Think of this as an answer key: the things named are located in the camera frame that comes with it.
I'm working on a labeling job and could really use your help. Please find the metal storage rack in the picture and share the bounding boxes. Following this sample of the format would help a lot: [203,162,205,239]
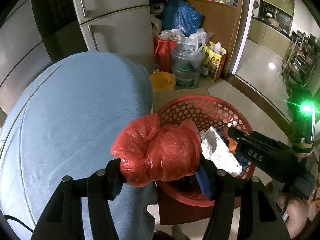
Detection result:
[281,30,320,85]

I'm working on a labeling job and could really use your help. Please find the silver two-door refrigerator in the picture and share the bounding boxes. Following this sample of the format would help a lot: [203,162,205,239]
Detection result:
[69,0,155,73]

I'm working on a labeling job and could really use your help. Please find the long white medicine box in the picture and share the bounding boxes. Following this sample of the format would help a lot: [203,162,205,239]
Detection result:
[200,126,244,178]

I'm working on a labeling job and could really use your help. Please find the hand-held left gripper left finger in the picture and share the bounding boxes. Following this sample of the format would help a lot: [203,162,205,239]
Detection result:
[31,159,124,240]

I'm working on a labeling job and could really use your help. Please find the red gift bag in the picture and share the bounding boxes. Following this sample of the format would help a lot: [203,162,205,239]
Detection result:
[153,38,178,72]

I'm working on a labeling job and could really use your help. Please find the clear water jug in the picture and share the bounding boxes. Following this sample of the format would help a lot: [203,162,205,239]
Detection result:
[171,44,205,90]

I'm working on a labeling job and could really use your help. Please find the yellow paper bag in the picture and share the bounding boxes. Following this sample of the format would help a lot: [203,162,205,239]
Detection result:
[202,41,228,82]

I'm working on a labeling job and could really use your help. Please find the yellow bucket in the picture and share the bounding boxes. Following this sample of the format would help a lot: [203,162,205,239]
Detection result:
[149,71,176,92]

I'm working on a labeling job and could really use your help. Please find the red plastic basket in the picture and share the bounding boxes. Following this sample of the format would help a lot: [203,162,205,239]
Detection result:
[151,94,255,207]

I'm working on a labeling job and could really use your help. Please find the red plastic bag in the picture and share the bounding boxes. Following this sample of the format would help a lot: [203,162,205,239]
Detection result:
[110,113,202,187]

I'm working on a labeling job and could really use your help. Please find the green kitchen cabinets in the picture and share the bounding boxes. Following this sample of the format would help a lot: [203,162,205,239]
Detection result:
[249,17,292,54]

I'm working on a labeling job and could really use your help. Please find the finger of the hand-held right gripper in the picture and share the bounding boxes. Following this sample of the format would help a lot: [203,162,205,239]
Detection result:
[236,142,298,180]
[228,126,293,153]

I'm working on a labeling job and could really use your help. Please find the clear plastic bag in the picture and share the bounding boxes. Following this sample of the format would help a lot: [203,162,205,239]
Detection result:
[159,29,187,43]

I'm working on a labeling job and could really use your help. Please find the person's right hand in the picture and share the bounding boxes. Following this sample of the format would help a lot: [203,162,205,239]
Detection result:
[265,182,313,240]

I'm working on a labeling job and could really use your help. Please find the black cable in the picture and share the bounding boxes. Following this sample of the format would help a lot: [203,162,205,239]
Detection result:
[2,215,34,233]

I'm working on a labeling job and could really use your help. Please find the white plastic bag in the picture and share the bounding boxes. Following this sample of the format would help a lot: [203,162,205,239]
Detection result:
[185,29,213,52]

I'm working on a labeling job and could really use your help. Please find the white plastic stool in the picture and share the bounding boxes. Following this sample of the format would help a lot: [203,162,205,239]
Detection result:
[151,14,163,34]

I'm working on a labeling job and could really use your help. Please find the blue tablecloth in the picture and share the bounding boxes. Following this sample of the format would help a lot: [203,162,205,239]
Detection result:
[0,51,158,240]

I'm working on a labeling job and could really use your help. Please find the wooden shelf cabinet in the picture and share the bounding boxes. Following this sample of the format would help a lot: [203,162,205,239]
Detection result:
[147,0,248,75]

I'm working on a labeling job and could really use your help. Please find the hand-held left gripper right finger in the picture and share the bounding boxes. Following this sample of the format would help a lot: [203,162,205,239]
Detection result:
[195,159,292,240]

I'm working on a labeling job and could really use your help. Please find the large blue plastic bag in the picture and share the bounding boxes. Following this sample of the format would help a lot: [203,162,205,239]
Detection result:
[161,0,203,37]

